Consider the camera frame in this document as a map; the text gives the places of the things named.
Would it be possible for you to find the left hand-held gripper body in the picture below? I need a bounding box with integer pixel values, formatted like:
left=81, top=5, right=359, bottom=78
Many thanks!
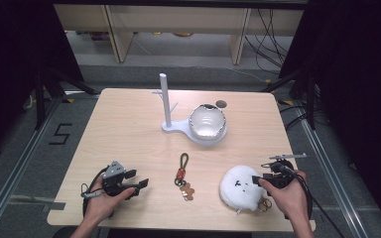
left=101, top=160, right=137, bottom=199

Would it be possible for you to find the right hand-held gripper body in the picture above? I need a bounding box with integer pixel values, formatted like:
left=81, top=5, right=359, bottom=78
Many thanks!
left=260, top=152, right=309, bottom=190

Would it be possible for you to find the white plush keychain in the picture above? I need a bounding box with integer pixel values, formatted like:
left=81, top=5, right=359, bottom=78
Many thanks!
left=219, top=165, right=274, bottom=216

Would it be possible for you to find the braided cord bear keychain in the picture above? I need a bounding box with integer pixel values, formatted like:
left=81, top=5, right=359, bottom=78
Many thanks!
left=174, top=152, right=196, bottom=202

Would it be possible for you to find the person's left hand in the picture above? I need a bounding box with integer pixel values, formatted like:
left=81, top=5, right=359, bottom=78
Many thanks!
left=84, top=182, right=137, bottom=226

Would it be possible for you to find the person's right hand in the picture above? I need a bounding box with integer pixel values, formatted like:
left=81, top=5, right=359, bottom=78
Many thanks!
left=258, top=170, right=310, bottom=229

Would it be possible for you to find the grey tape strip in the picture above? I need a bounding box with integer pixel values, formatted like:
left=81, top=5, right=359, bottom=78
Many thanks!
left=41, top=200, right=66, bottom=211

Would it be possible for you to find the white bowl with dark rim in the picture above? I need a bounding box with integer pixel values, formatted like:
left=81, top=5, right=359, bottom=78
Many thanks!
left=189, top=103, right=228, bottom=140

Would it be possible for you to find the black metal stand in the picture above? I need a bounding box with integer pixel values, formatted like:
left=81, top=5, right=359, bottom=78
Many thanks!
left=34, top=66, right=101, bottom=131
left=260, top=67, right=318, bottom=131

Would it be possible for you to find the light wooden bench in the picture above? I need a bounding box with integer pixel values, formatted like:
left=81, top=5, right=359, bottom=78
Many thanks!
left=53, top=3, right=306, bottom=65

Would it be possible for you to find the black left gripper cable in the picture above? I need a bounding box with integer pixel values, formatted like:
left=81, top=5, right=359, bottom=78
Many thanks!
left=80, top=168, right=109, bottom=220

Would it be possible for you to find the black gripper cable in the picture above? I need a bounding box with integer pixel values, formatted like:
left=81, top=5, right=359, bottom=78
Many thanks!
left=80, top=168, right=109, bottom=220
left=279, top=164, right=345, bottom=238

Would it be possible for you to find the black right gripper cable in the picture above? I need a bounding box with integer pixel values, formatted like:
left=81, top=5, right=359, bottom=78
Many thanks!
left=279, top=164, right=345, bottom=238

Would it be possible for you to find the aluminium floor rail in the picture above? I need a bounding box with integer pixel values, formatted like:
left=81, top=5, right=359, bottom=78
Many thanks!
left=297, top=98, right=373, bottom=238
left=0, top=94, right=65, bottom=238

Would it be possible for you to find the white floor cable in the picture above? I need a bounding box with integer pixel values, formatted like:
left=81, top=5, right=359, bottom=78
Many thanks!
left=226, top=64, right=273, bottom=84

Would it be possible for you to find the bundle of black floor cables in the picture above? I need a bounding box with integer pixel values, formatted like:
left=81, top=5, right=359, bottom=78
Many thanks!
left=243, top=7, right=295, bottom=75

